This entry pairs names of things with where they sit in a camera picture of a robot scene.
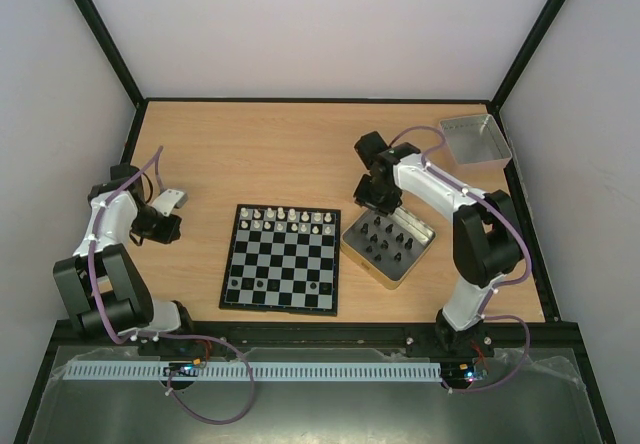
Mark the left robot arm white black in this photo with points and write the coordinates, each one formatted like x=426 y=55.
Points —
x=100 y=280

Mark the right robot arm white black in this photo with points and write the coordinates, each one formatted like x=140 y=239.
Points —
x=488 y=249

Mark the gold tin with chess pieces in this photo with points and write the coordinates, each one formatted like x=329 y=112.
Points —
x=389 y=273

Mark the folding chess board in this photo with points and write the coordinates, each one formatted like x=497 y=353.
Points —
x=288 y=247

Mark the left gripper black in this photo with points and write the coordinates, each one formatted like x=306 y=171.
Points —
x=169 y=234

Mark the light blue slotted cable duct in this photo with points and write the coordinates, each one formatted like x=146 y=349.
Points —
x=259 y=371

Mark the black aluminium frame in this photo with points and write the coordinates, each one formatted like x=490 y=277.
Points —
x=552 y=333

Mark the empty silver tin lid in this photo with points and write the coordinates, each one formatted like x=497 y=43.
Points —
x=475 y=141

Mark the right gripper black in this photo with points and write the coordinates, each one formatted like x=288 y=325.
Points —
x=376 y=200

